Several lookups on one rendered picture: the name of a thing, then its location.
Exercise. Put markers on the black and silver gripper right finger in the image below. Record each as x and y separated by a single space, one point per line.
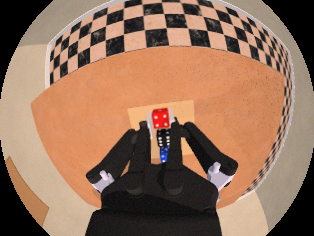
220 168

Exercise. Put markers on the blue die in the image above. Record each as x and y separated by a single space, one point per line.
163 154

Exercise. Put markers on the red die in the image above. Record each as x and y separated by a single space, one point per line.
160 118

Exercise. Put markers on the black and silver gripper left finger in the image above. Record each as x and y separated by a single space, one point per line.
114 163

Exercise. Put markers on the black die with white pips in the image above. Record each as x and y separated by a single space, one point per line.
162 136

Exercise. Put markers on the tan square mat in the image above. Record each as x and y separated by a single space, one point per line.
183 110

